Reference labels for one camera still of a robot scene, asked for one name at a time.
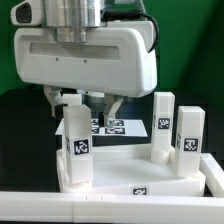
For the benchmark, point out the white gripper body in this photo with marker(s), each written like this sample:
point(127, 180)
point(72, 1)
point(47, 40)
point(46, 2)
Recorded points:
point(115, 59)

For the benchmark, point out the white side fence rail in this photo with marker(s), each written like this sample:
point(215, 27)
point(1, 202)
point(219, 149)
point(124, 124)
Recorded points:
point(214, 174)

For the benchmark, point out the white front fence rail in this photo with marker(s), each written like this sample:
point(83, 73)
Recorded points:
point(110, 209)

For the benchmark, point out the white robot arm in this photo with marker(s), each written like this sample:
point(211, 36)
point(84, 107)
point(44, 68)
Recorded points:
point(69, 20)

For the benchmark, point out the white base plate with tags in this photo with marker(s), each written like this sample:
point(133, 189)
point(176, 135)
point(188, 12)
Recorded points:
point(122, 127)

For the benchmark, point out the white desk top tray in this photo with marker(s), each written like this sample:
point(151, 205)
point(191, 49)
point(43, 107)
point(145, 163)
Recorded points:
point(127, 170)

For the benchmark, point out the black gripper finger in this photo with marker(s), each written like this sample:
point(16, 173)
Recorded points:
point(113, 102)
point(54, 97)

